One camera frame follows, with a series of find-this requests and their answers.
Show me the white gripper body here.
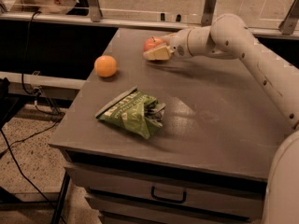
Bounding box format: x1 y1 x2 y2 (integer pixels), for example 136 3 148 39
169 29 191 59

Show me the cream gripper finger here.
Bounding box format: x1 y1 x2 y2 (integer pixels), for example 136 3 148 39
161 33 177 44
143 44 173 61

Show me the red apple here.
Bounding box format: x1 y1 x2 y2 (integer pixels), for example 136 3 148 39
143 36 164 51

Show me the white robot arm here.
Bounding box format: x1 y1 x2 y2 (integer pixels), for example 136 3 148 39
144 14 299 224

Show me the orange fruit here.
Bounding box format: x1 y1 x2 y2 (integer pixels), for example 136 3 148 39
94 55 118 77

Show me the green chip bag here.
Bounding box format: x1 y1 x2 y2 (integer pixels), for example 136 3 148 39
95 87 165 139

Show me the grey drawer cabinet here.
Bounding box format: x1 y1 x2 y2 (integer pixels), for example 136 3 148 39
50 29 291 224

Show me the middle metal bracket post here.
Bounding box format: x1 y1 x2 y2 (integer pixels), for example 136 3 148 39
201 0 217 26

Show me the metal bracket post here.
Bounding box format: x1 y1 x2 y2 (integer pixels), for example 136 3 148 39
278 0 299 35
201 0 217 26
88 0 103 22

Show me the left metal bracket post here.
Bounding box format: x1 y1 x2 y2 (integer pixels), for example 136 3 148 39
88 0 103 22

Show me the right metal bracket post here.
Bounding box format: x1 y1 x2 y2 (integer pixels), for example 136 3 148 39
278 0 299 35

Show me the black drawer handle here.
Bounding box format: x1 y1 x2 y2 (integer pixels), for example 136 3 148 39
150 186 187 204

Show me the black power cable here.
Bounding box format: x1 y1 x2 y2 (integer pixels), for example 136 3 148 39
21 10 65 117

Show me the metal window rail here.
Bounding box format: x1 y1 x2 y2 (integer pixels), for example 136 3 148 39
0 11 299 41

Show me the black floor cable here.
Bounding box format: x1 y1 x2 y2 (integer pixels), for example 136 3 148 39
0 115 67 224

